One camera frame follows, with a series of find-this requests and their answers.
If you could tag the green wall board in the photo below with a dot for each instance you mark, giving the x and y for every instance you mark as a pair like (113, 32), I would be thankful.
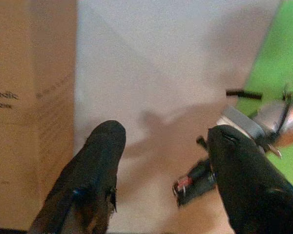
(278, 48)

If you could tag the brown cardboard box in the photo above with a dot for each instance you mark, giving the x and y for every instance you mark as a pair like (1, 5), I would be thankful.
(27, 73)

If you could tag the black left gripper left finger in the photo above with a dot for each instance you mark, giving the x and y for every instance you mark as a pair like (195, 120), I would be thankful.
(92, 175)

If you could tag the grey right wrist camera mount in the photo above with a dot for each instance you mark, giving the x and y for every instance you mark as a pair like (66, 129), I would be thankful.
(244, 122)

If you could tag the short black wall strip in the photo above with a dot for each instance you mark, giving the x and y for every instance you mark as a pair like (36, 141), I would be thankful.
(244, 94)

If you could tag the glossy black cabinet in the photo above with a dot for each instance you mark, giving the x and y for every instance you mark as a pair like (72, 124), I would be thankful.
(5, 231)

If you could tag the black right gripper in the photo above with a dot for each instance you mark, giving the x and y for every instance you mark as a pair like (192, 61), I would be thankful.
(197, 180)

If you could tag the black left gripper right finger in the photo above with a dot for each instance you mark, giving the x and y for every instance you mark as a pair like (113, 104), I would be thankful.
(249, 185)

